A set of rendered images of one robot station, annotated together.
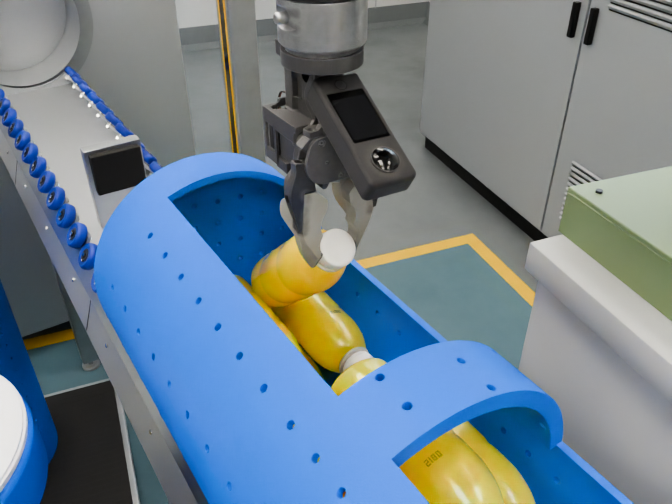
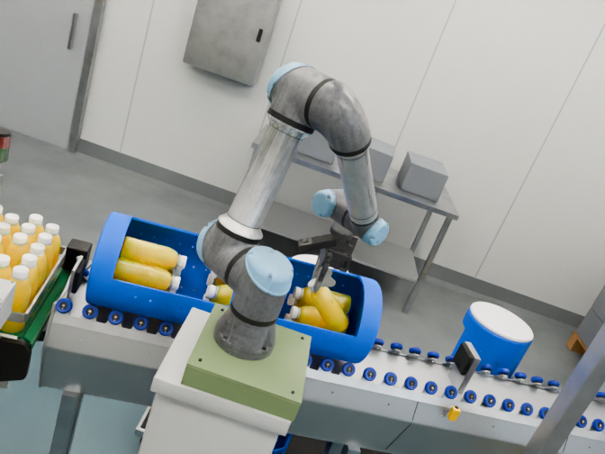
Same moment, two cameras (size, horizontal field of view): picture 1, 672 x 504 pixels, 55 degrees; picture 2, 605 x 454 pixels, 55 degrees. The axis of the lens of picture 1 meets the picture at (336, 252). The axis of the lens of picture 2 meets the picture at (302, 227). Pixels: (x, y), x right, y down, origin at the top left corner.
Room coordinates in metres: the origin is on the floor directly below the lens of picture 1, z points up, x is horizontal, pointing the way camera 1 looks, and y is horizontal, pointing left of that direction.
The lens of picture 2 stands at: (0.98, -1.54, 2.01)
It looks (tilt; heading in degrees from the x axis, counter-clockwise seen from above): 22 degrees down; 110
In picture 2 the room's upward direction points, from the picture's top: 20 degrees clockwise
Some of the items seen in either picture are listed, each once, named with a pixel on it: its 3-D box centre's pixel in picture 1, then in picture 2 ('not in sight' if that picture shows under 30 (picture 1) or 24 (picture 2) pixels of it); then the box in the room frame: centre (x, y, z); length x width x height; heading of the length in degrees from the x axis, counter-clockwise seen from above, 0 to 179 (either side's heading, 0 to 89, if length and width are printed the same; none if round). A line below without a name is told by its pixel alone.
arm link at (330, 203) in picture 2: not in sight; (336, 205); (0.54, -0.09, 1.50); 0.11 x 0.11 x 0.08; 73
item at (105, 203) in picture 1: (119, 183); (461, 367); (1.04, 0.39, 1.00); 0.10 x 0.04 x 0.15; 123
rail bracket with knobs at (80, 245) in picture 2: not in sight; (76, 258); (-0.23, -0.18, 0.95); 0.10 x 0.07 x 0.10; 123
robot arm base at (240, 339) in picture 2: not in sight; (249, 322); (0.55, -0.44, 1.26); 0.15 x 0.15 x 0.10
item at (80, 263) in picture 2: not in sight; (76, 280); (-0.08, -0.33, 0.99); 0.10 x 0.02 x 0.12; 123
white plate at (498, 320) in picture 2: not in sight; (501, 321); (1.11, 0.89, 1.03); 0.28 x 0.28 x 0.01
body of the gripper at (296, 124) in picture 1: (318, 110); (337, 248); (0.56, 0.02, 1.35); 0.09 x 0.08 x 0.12; 33
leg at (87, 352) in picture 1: (69, 293); not in sight; (1.59, 0.83, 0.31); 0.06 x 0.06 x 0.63; 33
